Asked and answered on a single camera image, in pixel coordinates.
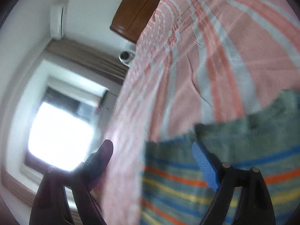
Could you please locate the multicolour striped knit sweater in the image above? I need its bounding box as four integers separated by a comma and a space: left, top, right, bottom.
139, 90, 299, 224

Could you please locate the beige window curtain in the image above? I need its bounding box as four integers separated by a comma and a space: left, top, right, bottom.
45, 38, 129, 85

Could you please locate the pink striped bed sheet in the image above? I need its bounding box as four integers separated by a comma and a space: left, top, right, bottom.
100, 0, 299, 224

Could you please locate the brown wooden headboard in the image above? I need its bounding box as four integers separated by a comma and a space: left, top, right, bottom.
110, 0, 160, 44

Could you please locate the white wall air conditioner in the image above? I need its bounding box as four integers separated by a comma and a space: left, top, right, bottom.
50, 3, 68, 40

